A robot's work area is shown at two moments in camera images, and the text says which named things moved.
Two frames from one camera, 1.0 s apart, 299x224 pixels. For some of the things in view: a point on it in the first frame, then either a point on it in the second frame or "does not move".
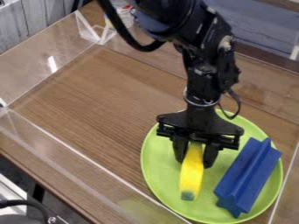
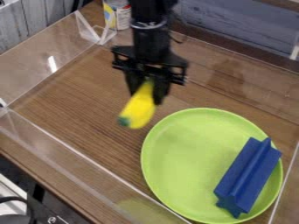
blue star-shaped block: [247, 176] does not move
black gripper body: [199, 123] → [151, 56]
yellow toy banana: [191, 172] → [139, 109]
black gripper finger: [211, 150] → [161, 84]
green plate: [161, 172] does not move
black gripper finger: [180, 147] → [135, 78]
